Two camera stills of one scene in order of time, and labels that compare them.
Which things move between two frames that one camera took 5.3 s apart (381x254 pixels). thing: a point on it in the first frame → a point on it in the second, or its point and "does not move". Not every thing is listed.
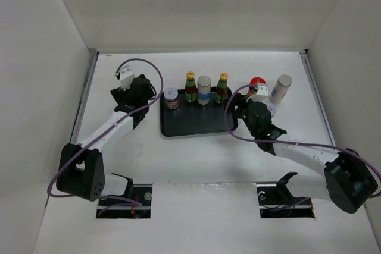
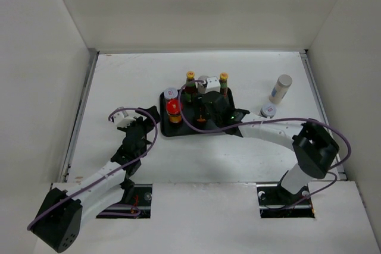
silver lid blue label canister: (203, 90) does not move
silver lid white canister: (283, 82) does not move
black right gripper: (240, 101) → (199, 100)
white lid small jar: (272, 107) does not move
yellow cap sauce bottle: (221, 90) does not move
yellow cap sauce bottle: (190, 91) does not move
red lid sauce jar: (257, 80) → (201, 112)
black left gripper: (121, 95) → (139, 121)
